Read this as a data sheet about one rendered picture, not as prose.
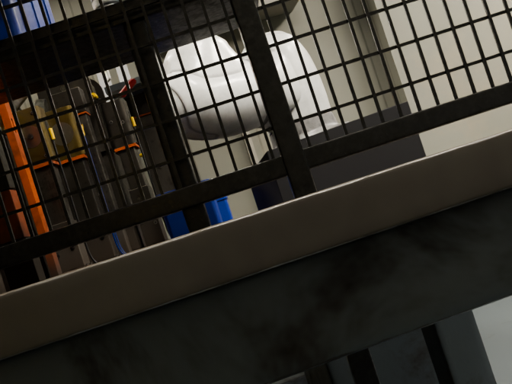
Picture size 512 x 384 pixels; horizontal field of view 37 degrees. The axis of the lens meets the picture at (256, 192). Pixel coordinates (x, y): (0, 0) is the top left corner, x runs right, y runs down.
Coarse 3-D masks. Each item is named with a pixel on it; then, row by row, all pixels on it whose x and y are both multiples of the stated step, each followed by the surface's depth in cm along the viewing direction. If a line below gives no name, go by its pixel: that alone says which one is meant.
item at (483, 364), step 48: (384, 240) 56; (432, 240) 57; (480, 240) 57; (240, 288) 54; (288, 288) 55; (336, 288) 55; (384, 288) 56; (432, 288) 56; (480, 288) 57; (96, 336) 53; (144, 336) 53; (192, 336) 54; (240, 336) 54; (288, 336) 55; (336, 336) 55; (384, 336) 56; (432, 336) 139; (480, 336) 138
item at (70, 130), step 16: (48, 112) 171; (64, 128) 171; (80, 144) 171; (64, 160) 171; (80, 160) 171; (80, 176) 171; (96, 192) 175; (80, 208) 171; (96, 208) 171; (96, 240) 170; (112, 240) 173; (96, 256) 170; (112, 256) 170
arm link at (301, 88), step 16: (272, 48) 168; (288, 48) 168; (304, 48) 173; (288, 64) 167; (304, 80) 168; (320, 80) 172; (288, 96) 165; (304, 96) 167; (320, 96) 169; (304, 112) 167
